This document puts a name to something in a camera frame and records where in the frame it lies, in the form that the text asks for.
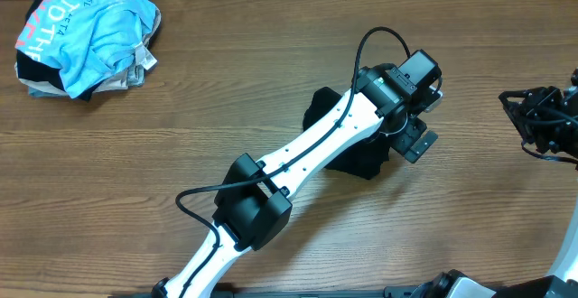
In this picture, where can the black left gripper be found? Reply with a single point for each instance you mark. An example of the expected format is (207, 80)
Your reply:
(418, 140)

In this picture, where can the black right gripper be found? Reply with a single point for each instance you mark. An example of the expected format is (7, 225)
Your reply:
(526, 115)

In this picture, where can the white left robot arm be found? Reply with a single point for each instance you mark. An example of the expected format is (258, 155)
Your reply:
(255, 200)

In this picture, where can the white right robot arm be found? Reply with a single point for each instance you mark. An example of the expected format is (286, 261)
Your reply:
(561, 279)

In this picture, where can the grey folded garment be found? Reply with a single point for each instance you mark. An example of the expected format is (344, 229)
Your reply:
(133, 76)

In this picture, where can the light blue printed t-shirt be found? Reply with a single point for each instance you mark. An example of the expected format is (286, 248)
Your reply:
(86, 40)

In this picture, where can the black folded garment in pile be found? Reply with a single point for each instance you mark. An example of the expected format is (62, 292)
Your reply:
(40, 74)

